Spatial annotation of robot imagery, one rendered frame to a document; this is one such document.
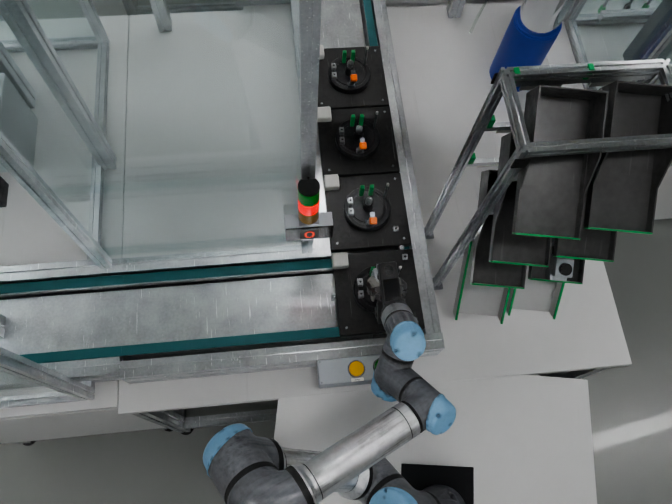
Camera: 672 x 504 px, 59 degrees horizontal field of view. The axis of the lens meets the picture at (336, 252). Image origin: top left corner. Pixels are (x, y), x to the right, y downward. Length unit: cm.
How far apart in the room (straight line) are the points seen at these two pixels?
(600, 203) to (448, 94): 101
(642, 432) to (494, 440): 126
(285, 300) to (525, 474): 83
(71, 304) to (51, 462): 106
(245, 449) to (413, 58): 153
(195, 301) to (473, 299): 79
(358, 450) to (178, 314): 76
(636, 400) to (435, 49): 174
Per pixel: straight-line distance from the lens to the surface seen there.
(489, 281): 154
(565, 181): 128
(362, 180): 184
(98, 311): 183
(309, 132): 117
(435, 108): 215
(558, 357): 191
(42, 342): 186
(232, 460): 123
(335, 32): 223
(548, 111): 128
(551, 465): 186
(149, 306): 179
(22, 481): 282
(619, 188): 133
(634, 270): 316
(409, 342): 129
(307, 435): 173
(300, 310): 173
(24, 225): 207
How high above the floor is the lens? 258
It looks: 69 degrees down
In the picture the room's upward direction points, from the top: 8 degrees clockwise
